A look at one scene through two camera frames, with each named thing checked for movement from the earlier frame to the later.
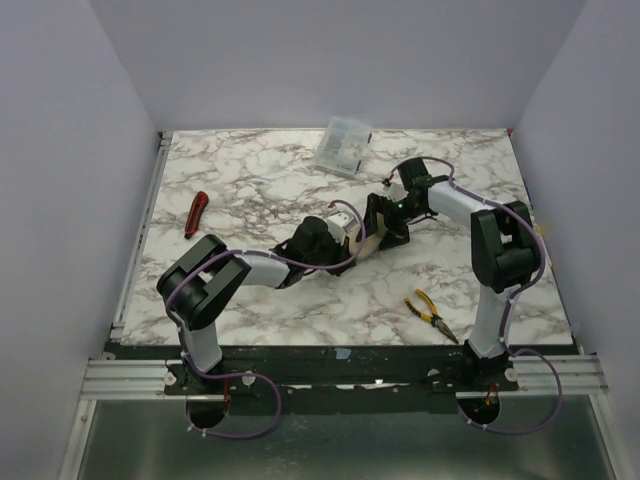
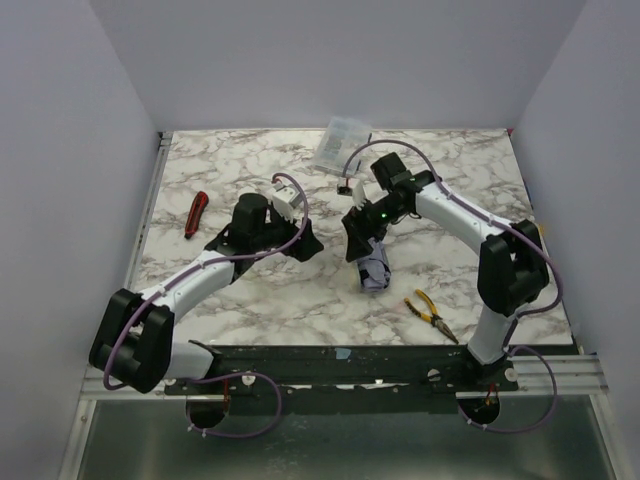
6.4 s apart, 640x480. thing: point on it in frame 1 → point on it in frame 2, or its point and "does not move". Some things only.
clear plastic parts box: [343, 146] does not move
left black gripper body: [345, 253] → [292, 235]
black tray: [336, 379] does not move
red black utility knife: [193, 220] does not move
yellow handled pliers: [435, 318] does not move
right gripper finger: [390, 240] → [378, 231]
